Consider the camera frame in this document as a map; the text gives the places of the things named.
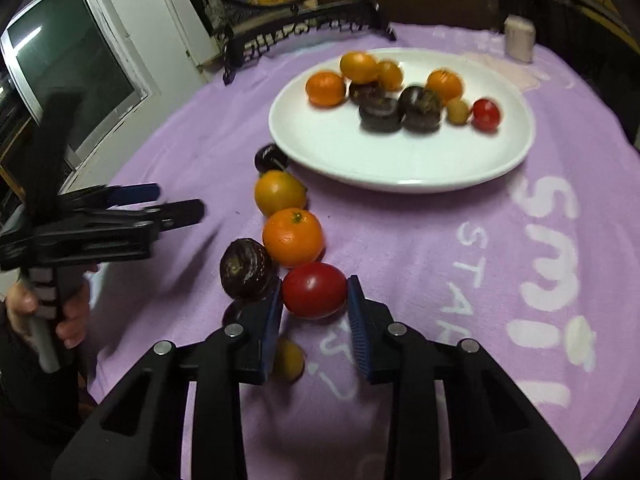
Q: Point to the orange tangerine green stem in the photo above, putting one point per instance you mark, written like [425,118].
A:
[293,237]

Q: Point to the small yellow-orange kumquat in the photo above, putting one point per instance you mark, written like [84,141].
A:
[391,75]
[358,67]

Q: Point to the large orange tangerine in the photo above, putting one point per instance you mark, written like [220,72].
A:
[325,88]

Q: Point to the small red cherry tomato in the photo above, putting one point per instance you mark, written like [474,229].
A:
[486,114]

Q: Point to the tan longan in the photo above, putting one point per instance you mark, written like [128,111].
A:
[290,360]
[457,111]

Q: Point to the white plate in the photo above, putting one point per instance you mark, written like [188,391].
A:
[425,160]

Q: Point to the purple printed tablecloth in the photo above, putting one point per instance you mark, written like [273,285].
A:
[450,260]

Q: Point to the window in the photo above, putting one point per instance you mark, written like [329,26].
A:
[75,70]

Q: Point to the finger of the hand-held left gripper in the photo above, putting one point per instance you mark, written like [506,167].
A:
[135,193]
[175,212]

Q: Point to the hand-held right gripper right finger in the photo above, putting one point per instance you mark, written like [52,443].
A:
[357,325]

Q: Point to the brown wooden board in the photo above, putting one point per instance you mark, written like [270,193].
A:
[440,4]

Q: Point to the large dark water chestnut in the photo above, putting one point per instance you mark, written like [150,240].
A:
[380,117]

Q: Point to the smooth yellow-orange orange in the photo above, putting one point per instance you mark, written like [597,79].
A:
[280,192]

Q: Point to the dark brown water chestnut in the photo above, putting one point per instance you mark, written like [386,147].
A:
[246,267]
[364,91]

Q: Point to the person's left hand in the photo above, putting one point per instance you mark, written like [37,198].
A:
[72,327]

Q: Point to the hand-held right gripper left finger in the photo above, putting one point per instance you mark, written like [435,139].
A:
[272,325]

